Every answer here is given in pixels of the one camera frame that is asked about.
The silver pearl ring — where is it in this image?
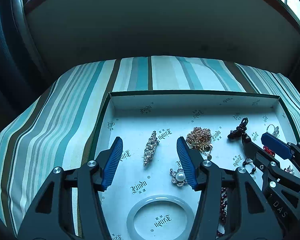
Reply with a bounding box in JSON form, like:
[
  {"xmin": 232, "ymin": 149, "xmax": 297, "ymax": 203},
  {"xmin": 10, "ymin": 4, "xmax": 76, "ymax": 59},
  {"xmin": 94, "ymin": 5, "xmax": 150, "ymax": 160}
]
[{"xmin": 266, "ymin": 123, "xmax": 280, "ymax": 138}]

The dark green jewelry box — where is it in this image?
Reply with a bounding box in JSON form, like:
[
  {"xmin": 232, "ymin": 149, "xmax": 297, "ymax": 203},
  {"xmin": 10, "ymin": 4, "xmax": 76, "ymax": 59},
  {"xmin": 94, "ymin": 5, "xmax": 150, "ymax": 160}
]
[{"xmin": 89, "ymin": 90, "xmax": 300, "ymax": 239}]

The blue curtain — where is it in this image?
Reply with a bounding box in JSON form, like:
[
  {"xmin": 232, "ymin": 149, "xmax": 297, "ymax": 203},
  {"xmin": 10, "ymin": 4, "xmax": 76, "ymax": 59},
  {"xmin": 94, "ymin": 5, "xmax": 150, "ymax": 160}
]
[{"xmin": 0, "ymin": 2, "xmax": 46, "ymax": 120}]

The pearl flower brooch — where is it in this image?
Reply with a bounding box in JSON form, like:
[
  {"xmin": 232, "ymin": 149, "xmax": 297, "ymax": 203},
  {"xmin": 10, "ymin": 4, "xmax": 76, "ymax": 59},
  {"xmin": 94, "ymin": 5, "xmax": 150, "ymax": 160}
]
[{"xmin": 170, "ymin": 168, "xmax": 187, "ymax": 187}]

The pale jade bangle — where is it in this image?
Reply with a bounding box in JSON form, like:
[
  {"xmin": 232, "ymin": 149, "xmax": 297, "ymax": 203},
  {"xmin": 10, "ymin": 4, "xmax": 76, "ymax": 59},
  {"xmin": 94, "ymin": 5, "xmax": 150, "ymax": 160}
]
[{"xmin": 126, "ymin": 195, "xmax": 194, "ymax": 239}]

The black cord bead pendant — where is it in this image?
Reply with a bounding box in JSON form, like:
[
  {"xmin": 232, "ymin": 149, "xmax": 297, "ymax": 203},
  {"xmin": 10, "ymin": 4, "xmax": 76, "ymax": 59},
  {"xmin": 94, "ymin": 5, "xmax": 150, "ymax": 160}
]
[{"xmin": 228, "ymin": 117, "xmax": 256, "ymax": 175}]

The dark red bead bracelet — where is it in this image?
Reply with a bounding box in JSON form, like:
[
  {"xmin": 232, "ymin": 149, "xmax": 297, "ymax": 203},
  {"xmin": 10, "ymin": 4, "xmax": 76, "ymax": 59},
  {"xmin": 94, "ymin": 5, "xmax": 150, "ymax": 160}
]
[{"xmin": 216, "ymin": 187, "xmax": 229, "ymax": 238}]

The gold coin chain necklace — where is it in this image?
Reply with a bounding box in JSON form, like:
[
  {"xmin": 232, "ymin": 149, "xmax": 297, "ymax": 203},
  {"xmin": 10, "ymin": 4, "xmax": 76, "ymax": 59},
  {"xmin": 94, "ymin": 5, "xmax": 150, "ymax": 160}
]
[{"xmin": 185, "ymin": 126, "xmax": 214, "ymax": 161}]

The striped teal tablecloth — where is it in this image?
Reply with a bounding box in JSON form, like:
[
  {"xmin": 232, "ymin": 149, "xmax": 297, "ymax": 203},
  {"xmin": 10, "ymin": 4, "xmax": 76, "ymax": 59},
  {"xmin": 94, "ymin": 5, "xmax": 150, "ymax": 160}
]
[{"xmin": 0, "ymin": 56, "xmax": 300, "ymax": 236}]

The red knot gold charm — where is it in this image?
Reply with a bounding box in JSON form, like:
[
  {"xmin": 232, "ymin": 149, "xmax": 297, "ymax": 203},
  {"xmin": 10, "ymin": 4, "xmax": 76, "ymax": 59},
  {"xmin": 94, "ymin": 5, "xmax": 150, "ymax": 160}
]
[{"xmin": 263, "ymin": 146, "xmax": 275, "ymax": 157}]

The silver rhinestone hair clip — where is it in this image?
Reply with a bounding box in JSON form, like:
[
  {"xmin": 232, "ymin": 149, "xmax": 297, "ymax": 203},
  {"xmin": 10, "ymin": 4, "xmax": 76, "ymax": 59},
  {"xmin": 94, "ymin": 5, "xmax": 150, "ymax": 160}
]
[{"xmin": 143, "ymin": 131, "xmax": 160, "ymax": 166}]

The pearl cluster brooch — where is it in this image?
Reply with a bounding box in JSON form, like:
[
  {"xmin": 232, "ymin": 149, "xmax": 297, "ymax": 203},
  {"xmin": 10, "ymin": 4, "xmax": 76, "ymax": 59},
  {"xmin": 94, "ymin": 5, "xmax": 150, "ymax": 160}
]
[{"xmin": 283, "ymin": 165, "xmax": 295, "ymax": 175}]

